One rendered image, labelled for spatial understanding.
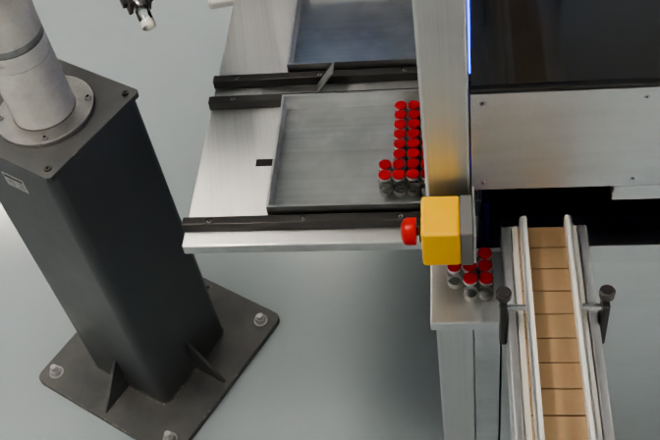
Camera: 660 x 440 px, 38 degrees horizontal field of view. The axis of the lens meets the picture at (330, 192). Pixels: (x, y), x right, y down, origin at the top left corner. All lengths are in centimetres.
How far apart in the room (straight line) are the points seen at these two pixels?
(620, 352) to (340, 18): 81
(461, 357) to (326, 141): 46
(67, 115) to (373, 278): 103
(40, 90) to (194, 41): 160
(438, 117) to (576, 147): 19
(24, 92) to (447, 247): 85
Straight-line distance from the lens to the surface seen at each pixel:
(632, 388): 188
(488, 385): 184
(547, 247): 143
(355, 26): 188
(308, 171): 162
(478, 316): 142
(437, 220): 133
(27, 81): 179
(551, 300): 138
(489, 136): 130
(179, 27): 343
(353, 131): 167
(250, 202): 159
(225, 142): 170
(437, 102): 125
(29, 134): 187
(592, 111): 129
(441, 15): 116
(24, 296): 279
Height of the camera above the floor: 206
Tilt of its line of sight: 48 degrees down
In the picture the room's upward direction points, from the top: 11 degrees counter-clockwise
